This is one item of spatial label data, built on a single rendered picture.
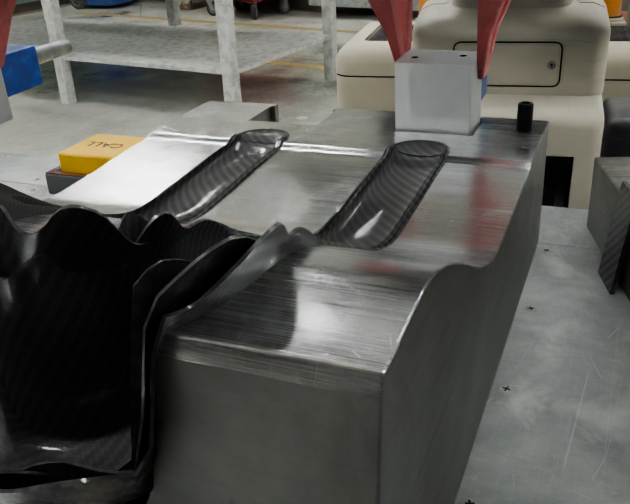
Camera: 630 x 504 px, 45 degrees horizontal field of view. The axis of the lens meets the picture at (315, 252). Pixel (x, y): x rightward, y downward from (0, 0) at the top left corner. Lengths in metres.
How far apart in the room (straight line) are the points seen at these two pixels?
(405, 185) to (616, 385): 0.16
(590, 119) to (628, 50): 0.31
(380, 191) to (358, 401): 0.26
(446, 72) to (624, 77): 0.72
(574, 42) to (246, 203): 0.57
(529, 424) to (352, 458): 0.20
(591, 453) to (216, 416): 0.21
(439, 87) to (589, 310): 0.17
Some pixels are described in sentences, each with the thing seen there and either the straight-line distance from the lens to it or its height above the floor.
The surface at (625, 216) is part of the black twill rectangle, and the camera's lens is 0.50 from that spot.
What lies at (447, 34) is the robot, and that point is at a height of 0.88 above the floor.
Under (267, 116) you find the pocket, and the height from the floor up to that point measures 0.88.
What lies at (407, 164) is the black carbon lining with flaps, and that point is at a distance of 0.48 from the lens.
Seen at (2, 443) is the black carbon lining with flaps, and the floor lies 0.87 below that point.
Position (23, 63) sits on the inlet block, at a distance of 0.58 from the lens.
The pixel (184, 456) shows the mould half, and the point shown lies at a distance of 0.23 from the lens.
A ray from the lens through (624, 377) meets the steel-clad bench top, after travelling 0.44.
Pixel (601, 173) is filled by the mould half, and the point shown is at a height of 0.85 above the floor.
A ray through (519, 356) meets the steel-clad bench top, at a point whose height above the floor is 0.80.
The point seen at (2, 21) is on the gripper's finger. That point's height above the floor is 0.97.
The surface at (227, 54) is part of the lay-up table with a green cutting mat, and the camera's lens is 3.67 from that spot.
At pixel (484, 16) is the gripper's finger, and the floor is 0.96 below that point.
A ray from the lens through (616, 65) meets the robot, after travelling 1.20.
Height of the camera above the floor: 1.04
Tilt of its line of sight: 26 degrees down
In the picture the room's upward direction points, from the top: 3 degrees counter-clockwise
